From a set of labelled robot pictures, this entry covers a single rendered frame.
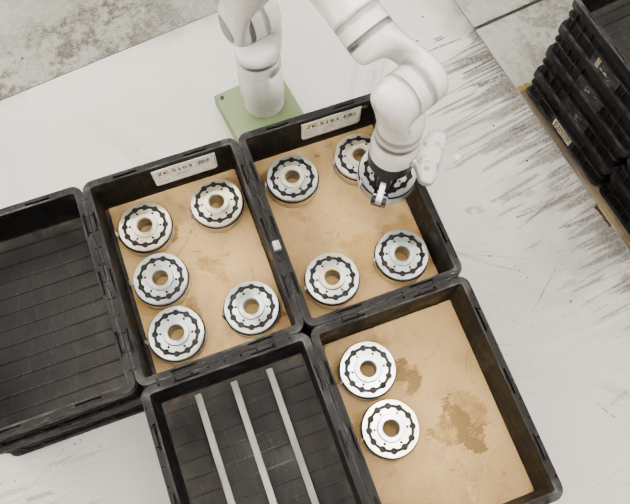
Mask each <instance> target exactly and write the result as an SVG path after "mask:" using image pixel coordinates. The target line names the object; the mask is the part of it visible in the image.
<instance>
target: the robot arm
mask: <svg viewBox="0 0 630 504"><path fill-rule="evenodd" d="M309 1H310V2H311V3H312V5H313V6H314V7H315V8H316V9H317V10H318V12H319V13H320V14H321V15H322V17H323V18H324V19H325V21H326V22H327V23H328V25H329V26H330V27H331V29H332V30H333V32H334V33H335V34H336V36H337V37H338V38H339V40H340V41H341V43H342V44H343V45H344V47H345V48H346V49H348V50H347V51H348V52H349V53H350V55H351V56H352V58H353V59H354V60H355V61H356V62H357V63H358V64H360V65H367V64H370V63H372V62H374V61H376V60H379V59H381V58H387V59H389V60H391V61H393V62H395V63H396V64H397V65H398V67H397V68H395V69H394V70H393V71H391V72H390V73H389V74H388V75H386V76H385V77H384V78H382V79H381V80H380V81H379V82H378V83H377V84H376V85H375V87H374V89H373V91H372V93H371V97H370V101H371V105H372V107H373V110H374V113H375V117H376V125H375V129H374V131H373V133H372V137H371V141H370V146H369V151H368V164H369V166H370V168H371V170H372V171H373V172H374V182H373V186H372V188H373V189H374V192H373V194H372V197H371V198H370V205H374V206H377V207H381V208H385V207H386V204H387V199H388V194H391V193H392V190H393V187H394V184H395V183H396V182H397V179H400V178H403V177H404V176H406V175H407V174H408V173H409V172H410V171H411V170H412V168H413V169H414V170H415V173H416V177H417V180H418V182H419V183H420V184H421V185H423V186H431V185H432V184H433V183H434V181H435V178H436V176H437V173H438V169H439V166H440V162H441V158H442V155H443V151H444V147H445V143H446V135H445V133H444V132H442V131H438V130H435V131H432V132H431V133H430V134H428V135H427V136H426V137H425V138H423V139H421V137H422V134H423V131H424V128H425V122H426V118H425V112H426V111H427V110H428V109H430V108H431V107H432V106H433V105H435V104H436V103H437V102H439V101H440V100H441V99H442V98H443V97H444V96H445V95H446V93H447V91H448V77H447V73H446V71H445V69H444V67H443V65H442V64H441V63H440V62H439V60H438V59H437V58H436V57H434V56H433V55H432V54H431V53H430V52H428V51H427V50H426V49H425V48H423V47H422V46H421V45H419V44H418V43H417V42H416V41H415V40H413V39H412V38H411V37H410V36H409V35H408V34H407V33H405V32H404V31H403V30H402V29H401V28H400V27H399V26H397V25H396V23H395V22H394V21H393V19H392V18H391V17H390V16H389V14H388V12H387V11H386V10H385V8H384V7H383V5H382V4H381V3H380V1H379V0H309ZM218 19H219V24H220V27H221V31H222V32H223V34H224V36H225V37H226V39H227V40H228V41H229V42H230V43H231V44H233V45H234V55H235V60H236V65H237V75H238V80H239V85H240V90H241V95H242V96H243V101H244V106H245V108H246V110H247V111H248V112H249V113H250V114H251V115H253V116H255V117H258V118H270V117H273V116H275V115H277V114H278V113H279V112H280V111H281V110H282V108H283V106H284V103H285V95H284V83H283V73H282V62H281V49H282V18H281V12H280V8H279V5H278V2H277V0H220V2H219V5H218ZM377 179H378V180H377ZM391 181H392V183H391ZM390 184H391V185H390ZM378 190H379V191H378ZM384 192H385V193H386V194H385V193H384Z"/></svg>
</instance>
